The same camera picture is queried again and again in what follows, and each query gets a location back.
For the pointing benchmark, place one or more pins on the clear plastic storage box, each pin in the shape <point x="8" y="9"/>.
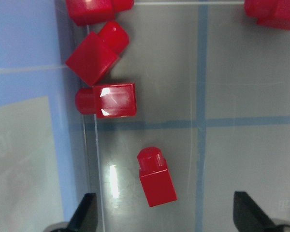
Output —
<point x="213" y="94"/>

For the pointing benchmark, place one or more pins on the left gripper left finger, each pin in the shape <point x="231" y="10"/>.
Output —
<point x="85" y="218"/>

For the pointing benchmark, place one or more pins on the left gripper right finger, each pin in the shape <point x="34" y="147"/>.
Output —
<point x="248" y="216"/>

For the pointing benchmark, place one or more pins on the red block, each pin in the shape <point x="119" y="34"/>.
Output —
<point x="269" y="13"/>
<point x="98" y="53"/>
<point x="155" y="177"/>
<point x="89" y="12"/>
<point x="107" y="101"/>

